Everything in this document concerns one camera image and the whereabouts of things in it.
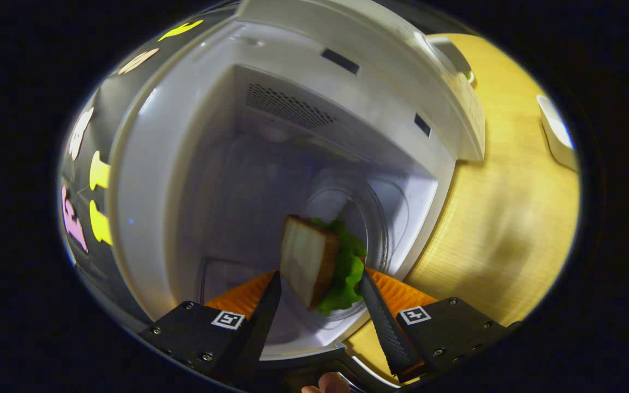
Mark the glass microwave turntable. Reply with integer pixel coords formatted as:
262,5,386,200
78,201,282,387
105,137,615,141
298,175,393,324

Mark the white rectangular tray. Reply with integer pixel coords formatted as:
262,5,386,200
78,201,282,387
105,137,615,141
536,94,581,173

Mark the white microwave oven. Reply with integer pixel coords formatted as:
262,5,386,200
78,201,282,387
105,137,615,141
109,0,488,362

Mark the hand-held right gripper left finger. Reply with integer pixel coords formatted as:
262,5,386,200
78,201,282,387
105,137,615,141
139,271,283,384

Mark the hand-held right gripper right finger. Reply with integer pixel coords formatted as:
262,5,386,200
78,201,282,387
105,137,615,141
358,267,523,384

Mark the bread and lettuce sandwich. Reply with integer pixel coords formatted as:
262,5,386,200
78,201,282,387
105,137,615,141
279,215,369,317

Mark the black backdrop cloth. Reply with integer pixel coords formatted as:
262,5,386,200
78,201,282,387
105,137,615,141
57,3,239,331

